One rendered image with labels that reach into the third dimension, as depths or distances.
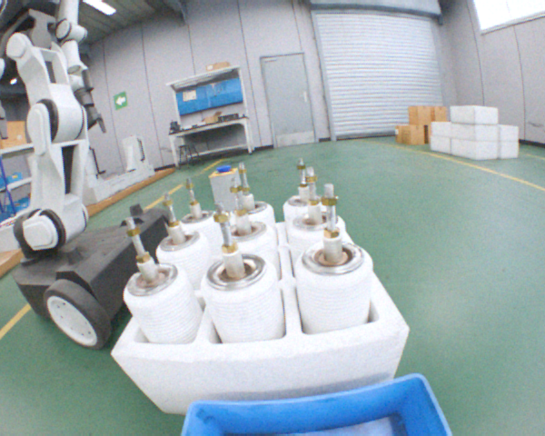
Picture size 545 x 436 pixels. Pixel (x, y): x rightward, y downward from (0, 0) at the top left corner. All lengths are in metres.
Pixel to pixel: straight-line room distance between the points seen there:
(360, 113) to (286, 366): 5.50
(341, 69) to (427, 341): 5.47
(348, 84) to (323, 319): 5.47
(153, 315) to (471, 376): 0.52
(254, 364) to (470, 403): 0.37
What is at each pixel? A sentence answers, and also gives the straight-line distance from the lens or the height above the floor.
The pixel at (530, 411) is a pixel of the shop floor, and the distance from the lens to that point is 0.54.
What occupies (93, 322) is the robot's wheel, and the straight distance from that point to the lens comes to 0.61.
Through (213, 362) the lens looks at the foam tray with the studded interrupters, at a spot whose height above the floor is 0.17.
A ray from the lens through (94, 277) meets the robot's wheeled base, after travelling 0.64.
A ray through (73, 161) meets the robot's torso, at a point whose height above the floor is 0.47.
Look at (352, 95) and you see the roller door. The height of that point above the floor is 0.98.
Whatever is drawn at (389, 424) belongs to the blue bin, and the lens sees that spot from 0.43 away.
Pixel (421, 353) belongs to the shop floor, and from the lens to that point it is 0.52.
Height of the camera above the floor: 0.40
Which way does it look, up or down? 21 degrees down
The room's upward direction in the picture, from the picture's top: 9 degrees counter-clockwise
